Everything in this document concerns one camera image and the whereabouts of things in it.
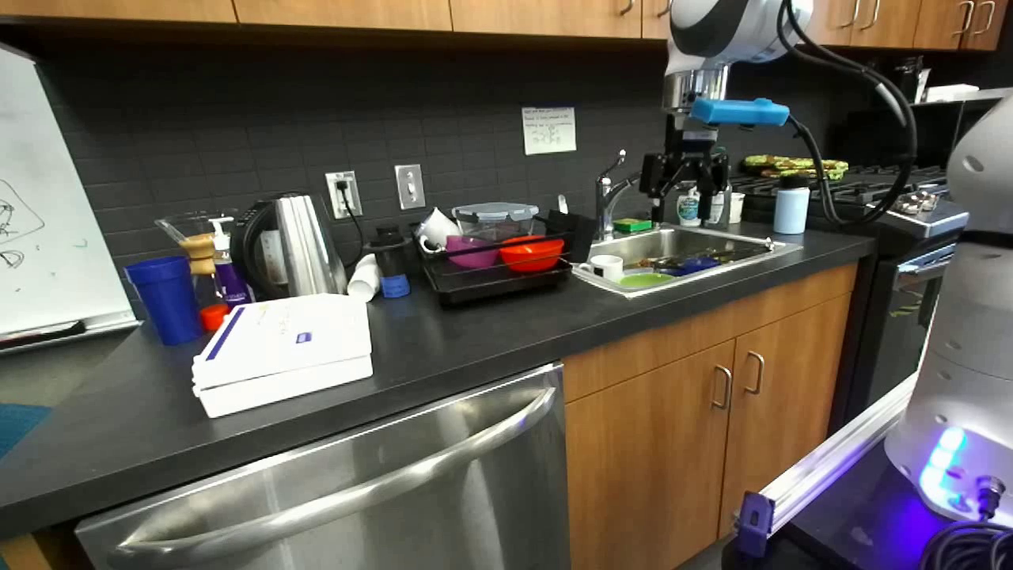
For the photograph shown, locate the stainless steel dishwasher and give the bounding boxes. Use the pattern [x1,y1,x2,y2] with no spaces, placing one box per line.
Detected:
[76,364,569,570]

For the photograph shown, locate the stainless steel sink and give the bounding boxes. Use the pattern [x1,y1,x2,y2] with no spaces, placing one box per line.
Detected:
[571,226,796,299]

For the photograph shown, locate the white mug in sink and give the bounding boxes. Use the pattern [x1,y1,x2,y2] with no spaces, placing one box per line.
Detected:
[587,254,623,284]

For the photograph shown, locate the white first aid box lid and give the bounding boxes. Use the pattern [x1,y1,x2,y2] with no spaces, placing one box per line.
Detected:
[193,293,372,387]

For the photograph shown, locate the black gas stove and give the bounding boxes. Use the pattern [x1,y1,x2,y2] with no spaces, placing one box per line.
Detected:
[739,154,976,423]

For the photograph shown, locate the purple soap bottle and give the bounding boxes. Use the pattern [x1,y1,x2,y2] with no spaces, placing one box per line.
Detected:
[212,216,249,307]

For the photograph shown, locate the hand soap pump bottle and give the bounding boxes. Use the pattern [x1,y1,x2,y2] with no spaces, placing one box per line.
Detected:
[675,180,698,229]

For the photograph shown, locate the white wall outlet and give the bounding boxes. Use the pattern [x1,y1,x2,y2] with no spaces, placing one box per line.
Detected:
[326,171,364,217]

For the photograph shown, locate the wooden upper cabinets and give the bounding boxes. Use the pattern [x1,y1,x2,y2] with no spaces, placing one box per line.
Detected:
[0,0,1013,51]

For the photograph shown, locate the white first aid box base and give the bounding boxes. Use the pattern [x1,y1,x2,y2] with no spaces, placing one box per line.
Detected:
[193,358,372,419]

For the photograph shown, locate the red bowl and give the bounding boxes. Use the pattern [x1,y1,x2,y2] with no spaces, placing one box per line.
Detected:
[497,236,563,274]

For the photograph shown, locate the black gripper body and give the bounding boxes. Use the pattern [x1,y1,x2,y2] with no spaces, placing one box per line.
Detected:
[638,101,732,222]

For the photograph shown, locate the white light switch plate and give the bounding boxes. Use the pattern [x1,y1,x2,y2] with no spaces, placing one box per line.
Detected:
[395,165,425,208]

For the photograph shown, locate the glass jar with cork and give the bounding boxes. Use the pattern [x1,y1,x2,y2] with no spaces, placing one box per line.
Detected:
[154,212,215,307]

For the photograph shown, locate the stainless steel electric kettle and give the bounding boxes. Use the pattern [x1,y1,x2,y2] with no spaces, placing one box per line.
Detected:
[231,193,346,299]

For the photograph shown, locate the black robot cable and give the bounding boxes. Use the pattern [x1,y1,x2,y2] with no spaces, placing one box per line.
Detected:
[774,0,922,230]

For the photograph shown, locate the purple bowl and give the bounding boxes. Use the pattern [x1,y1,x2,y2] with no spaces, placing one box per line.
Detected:
[447,233,497,268]

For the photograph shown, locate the green sponge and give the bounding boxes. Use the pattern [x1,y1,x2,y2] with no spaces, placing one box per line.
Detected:
[615,217,656,236]

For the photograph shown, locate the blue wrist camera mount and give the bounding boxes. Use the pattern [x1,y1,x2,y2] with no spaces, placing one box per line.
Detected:
[689,97,792,127]

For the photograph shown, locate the light blue canister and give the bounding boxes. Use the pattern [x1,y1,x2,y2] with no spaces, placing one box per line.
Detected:
[771,185,810,233]

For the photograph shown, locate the blue floor mat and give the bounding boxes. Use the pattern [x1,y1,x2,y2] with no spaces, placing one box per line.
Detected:
[0,406,49,456]

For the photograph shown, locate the white plastic cup lying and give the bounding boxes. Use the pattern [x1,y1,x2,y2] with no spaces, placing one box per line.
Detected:
[346,254,378,299]

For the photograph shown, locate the wooden base cabinet doors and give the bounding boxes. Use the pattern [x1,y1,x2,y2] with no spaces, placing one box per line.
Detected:
[563,265,855,570]

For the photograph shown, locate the whiteboard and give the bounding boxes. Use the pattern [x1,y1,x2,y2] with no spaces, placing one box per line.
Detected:
[0,47,136,341]

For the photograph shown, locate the chrome faucet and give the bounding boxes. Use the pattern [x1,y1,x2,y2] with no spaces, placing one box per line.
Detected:
[596,147,632,239]

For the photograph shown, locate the black dish rack tray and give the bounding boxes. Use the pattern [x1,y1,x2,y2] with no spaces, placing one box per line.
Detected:
[420,254,569,307]

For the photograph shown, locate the white paper wall notice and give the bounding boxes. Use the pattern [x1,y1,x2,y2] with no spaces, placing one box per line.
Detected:
[523,108,577,154]

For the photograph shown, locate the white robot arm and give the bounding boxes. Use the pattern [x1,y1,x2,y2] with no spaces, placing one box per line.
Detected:
[638,0,813,222]

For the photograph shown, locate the blue plastic cup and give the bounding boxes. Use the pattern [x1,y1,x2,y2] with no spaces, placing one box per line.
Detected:
[125,257,203,346]

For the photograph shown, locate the aluminium rail with blue cap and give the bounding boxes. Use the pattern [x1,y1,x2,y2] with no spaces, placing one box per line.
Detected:
[732,375,918,556]

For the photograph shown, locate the green bowl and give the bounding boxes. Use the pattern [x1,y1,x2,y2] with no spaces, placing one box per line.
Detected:
[617,272,670,291]

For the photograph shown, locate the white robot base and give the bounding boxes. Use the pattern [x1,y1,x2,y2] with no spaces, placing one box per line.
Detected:
[886,97,1013,525]

